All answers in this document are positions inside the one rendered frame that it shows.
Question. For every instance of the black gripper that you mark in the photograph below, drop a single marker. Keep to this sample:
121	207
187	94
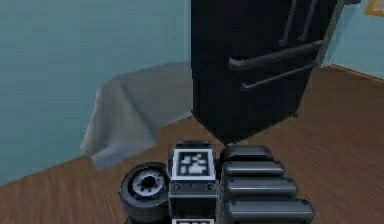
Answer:
145	190

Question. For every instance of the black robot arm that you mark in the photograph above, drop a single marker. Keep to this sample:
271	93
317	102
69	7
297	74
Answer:
253	193

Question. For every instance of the black fridge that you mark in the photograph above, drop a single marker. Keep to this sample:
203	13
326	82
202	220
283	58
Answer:
233	100

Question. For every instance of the yellow framed wall picture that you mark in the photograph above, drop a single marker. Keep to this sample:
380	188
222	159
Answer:
375	8

